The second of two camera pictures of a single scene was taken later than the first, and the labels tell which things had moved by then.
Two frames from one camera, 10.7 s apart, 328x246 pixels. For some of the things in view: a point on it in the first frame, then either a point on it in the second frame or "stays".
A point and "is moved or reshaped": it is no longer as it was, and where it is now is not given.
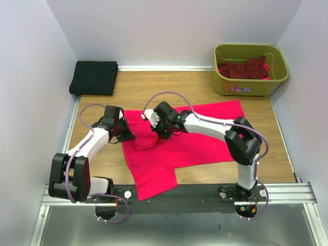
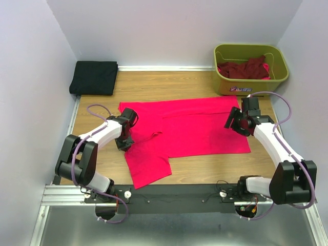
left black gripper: [128, 135] -> [125, 146]
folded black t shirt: [94, 78] stays
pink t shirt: [153, 159] is moved or reshaped
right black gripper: [161, 136] -> [234, 113]
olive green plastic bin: [276, 58] stays
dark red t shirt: [252, 68] stays
